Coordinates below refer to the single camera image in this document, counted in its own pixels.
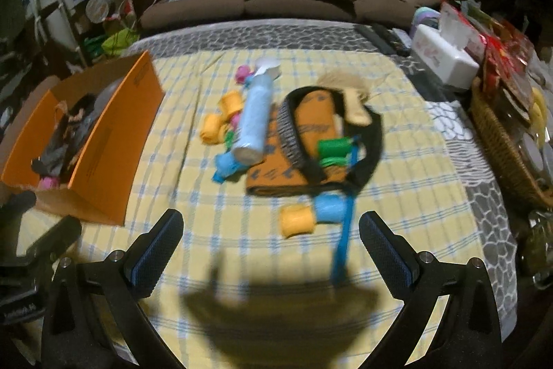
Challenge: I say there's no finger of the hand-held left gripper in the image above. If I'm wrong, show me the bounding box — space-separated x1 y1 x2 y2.
17 216 83 266
0 190 38 225

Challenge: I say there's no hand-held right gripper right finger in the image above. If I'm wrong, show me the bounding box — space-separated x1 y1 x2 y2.
358 211 504 369

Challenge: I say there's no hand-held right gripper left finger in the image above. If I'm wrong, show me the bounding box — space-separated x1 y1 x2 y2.
41 208 185 369

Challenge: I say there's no yellow roll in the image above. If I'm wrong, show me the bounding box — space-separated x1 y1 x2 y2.
201 114 227 145
280 205 318 240

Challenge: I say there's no orange cardboard box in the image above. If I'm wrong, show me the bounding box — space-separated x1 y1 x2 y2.
0 51 167 227

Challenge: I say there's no green plastic cup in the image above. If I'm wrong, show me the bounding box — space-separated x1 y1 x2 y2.
317 138 353 168

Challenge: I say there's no black pouch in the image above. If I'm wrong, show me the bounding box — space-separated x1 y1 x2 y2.
276 86 385 197

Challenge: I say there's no beige wooden scoop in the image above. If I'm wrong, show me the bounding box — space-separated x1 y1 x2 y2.
343 88 372 124

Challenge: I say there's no light blue spray can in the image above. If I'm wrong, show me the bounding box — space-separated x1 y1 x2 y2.
231 77 277 164

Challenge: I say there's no yellow plaid blanket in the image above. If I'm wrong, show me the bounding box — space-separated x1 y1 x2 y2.
13 49 485 369

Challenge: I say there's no grey cloth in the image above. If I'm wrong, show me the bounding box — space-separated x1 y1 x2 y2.
32 94 100 188

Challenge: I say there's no blue plastic hook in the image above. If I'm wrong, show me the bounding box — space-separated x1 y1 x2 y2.
213 153 247 185

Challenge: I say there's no glass jar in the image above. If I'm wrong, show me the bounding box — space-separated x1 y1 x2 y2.
518 211 553 287

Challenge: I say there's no wicker basket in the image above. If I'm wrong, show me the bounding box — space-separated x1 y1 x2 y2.
469 77 553 210

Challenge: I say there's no green bag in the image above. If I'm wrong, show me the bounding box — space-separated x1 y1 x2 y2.
101 27 141 55

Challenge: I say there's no white tissue box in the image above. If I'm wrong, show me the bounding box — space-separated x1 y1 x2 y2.
410 23 480 91

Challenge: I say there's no black remote control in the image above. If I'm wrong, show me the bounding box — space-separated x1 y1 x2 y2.
374 23 410 57
356 25 396 55

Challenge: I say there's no round silver disc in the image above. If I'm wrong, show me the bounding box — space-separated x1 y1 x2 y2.
85 0 109 24

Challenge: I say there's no pile of red snack packets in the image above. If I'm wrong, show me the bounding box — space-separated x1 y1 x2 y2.
475 6 546 114

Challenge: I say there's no red white plastic packet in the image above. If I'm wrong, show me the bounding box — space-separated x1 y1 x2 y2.
440 2 485 52

